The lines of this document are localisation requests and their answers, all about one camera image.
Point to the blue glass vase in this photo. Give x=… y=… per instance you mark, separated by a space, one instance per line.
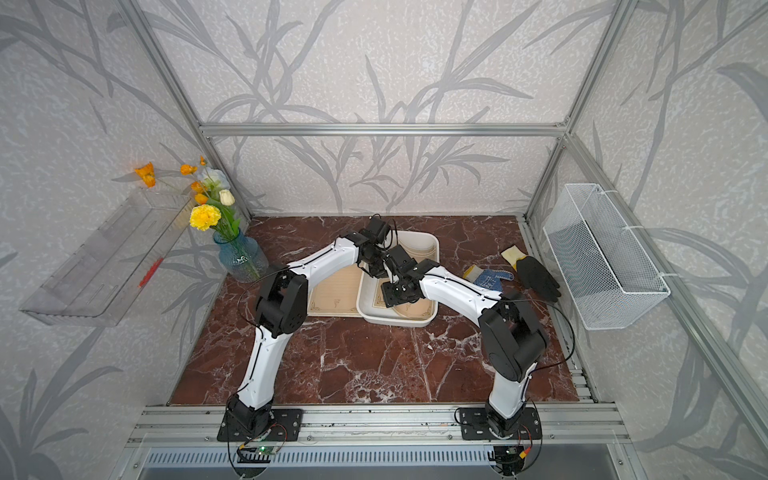
x=242 y=257

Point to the beige stationery paper stack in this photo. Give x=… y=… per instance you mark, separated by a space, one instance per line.
x=420 y=310

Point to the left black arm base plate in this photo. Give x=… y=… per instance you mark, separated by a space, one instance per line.
x=277 y=425

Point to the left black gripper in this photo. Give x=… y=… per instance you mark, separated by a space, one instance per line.
x=378 y=274

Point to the aluminium cage frame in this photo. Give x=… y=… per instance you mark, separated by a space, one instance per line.
x=743 y=392

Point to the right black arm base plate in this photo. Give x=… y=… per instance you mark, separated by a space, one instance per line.
x=484 y=423

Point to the white wire mesh basket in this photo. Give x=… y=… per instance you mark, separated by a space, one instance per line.
x=609 y=275

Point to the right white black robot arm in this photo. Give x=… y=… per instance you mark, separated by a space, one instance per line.
x=511 y=334

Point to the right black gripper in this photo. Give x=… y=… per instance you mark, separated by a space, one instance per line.
x=388 y=299

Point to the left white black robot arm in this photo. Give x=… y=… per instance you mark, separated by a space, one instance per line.
x=282 y=308

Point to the left green circuit board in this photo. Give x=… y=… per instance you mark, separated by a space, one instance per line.
x=257 y=454

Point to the right circuit board with wires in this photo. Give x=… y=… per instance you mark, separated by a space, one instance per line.
x=510 y=461

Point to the clear acrylic wall shelf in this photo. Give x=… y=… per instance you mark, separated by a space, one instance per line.
x=98 y=284

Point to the aluminium front rail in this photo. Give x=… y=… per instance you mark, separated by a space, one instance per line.
x=386 y=425

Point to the yellow orange artificial flowers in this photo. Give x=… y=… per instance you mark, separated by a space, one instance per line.
x=215 y=202

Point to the white plastic storage box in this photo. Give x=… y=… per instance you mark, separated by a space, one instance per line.
x=386 y=316

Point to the black yellow work glove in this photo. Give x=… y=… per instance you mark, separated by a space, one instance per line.
x=533 y=274

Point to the blue white dotted glove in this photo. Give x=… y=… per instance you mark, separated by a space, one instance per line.
x=488 y=278

